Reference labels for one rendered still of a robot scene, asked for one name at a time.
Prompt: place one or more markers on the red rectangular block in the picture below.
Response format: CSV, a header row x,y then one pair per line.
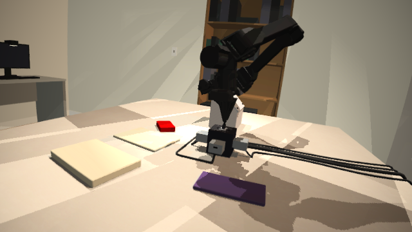
x,y
165,126

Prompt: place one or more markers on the purple flat rectangular slab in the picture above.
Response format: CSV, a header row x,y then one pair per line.
x,y
229,187

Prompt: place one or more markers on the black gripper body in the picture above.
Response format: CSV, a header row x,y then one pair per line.
x,y
227,80

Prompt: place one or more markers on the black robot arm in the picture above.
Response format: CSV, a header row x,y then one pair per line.
x,y
246,42

